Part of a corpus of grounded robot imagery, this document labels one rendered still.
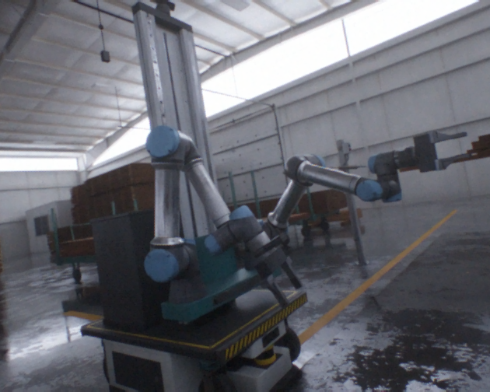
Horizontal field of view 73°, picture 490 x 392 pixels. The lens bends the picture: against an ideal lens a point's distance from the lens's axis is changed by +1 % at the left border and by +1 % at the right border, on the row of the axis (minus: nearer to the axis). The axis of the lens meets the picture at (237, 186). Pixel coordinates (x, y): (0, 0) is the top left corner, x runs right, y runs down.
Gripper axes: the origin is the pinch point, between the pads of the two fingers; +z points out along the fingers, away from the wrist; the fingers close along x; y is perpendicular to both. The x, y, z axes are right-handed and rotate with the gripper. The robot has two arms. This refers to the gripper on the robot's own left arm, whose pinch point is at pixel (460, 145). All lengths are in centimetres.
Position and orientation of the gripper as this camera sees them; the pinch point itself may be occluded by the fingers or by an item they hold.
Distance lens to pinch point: 133.5
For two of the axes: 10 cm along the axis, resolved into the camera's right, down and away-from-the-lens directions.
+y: 7.5, -0.8, 6.6
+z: 6.4, -1.5, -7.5
